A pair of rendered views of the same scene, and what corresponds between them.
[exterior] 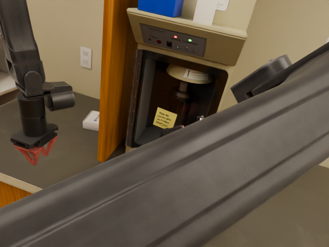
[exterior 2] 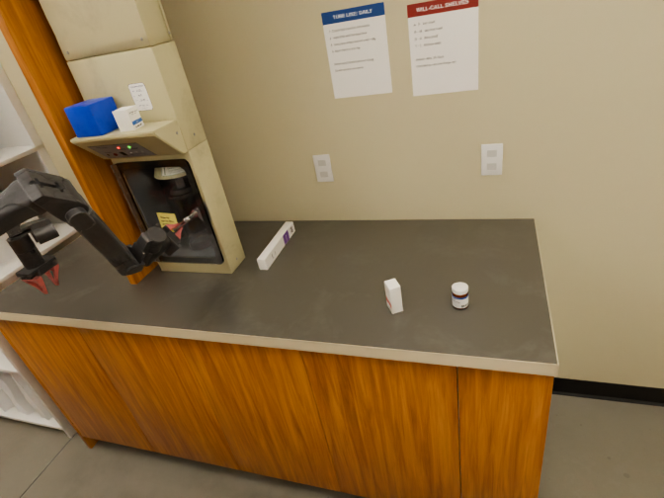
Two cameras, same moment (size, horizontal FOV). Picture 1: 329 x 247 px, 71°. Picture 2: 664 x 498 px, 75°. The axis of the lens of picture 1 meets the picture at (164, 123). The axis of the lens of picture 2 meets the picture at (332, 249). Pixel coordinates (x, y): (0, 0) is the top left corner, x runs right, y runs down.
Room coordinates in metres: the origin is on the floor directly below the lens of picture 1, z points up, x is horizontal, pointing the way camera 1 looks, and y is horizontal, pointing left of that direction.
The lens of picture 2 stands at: (-0.51, -0.85, 1.77)
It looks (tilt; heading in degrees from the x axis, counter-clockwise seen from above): 31 degrees down; 13
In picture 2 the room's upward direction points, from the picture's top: 11 degrees counter-clockwise
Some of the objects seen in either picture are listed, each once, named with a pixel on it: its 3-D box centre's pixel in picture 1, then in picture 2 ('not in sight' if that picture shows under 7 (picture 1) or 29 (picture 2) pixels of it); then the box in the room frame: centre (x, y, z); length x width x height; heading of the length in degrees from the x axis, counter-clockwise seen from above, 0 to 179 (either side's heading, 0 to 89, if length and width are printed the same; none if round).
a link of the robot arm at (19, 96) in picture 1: (34, 103); (23, 242); (0.49, 0.33, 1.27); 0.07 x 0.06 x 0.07; 140
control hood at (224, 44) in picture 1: (184, 38); (128, 145); (0.69, -0.01, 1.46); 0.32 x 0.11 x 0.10; 80
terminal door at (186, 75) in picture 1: (171, 114); (170, 215); (0.74, -0.02, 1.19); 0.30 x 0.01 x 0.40; 79
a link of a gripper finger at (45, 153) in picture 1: (39, 145); (46, 276); (0.49, 0.33, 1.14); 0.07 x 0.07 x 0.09; 80
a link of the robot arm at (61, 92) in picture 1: (46, 88); (29, 227); (0.52, 0.31, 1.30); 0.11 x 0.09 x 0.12; 140
